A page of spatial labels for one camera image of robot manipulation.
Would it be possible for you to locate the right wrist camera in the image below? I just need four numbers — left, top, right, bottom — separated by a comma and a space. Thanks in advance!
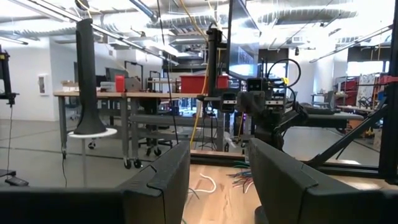
247, 77, 271, 93

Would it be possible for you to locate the black office chair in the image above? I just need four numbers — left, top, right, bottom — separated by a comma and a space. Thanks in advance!
138, 98, 174, 157

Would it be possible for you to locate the black camera cable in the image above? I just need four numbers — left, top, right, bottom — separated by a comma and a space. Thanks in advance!
266, 58, 302, 103

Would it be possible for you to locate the floor stand with round base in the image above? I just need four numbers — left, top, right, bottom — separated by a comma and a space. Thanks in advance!
67, 17, 118, 187

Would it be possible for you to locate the white cable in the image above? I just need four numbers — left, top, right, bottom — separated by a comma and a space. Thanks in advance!
189, 173, 217, 194

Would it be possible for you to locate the white round stand base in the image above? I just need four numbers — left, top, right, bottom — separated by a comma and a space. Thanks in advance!
67, 128, 118, 140

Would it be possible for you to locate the white wall cabinet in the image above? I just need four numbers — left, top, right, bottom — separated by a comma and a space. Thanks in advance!
37, 73, 50, 96

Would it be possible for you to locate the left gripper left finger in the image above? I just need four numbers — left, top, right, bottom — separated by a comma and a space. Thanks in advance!
0, 141, 191, 224

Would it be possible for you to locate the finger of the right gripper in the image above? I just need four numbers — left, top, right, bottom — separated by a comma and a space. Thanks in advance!
251, 91, 267, 114
238, 91, 252, 114

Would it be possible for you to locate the red storage crate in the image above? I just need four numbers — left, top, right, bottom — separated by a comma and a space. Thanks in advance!
180, 74, 230, 94

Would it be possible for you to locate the black frame station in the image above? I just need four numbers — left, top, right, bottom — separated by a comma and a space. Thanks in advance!
124, 60, 163, 93

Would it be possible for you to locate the yellow cable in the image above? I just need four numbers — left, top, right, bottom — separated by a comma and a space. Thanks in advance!
178, 0, 210, 147

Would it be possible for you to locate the long ceiling light strip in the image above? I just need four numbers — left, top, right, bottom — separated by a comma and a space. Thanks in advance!
9, 0, 180, 65
309, 24, 393, 63

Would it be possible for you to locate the wooden table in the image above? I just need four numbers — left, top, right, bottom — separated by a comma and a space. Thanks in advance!
53, 90, 224, 170

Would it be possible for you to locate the small red bin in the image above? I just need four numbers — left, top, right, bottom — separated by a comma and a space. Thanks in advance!
114, 74, 126, 93

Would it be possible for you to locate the black ceiling cable reel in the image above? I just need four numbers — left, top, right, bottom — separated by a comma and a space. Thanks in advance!
74, 0, 91, 11

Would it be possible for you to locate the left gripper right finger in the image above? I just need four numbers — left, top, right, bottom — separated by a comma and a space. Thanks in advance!
248, 138, 398, 224

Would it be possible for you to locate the bundle of coloured wires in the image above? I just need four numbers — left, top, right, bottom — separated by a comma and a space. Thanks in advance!
226, 161, 254, 194

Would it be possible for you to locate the thin black slanted pole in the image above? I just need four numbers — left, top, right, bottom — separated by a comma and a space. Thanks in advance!
157, 0, 180, 146

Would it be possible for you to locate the black monitor cart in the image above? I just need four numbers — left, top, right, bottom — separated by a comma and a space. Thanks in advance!
0, 45, 29, 187

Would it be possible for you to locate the metal rack with red bins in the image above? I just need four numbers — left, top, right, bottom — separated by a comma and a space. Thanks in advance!
335, 73, 390, 109

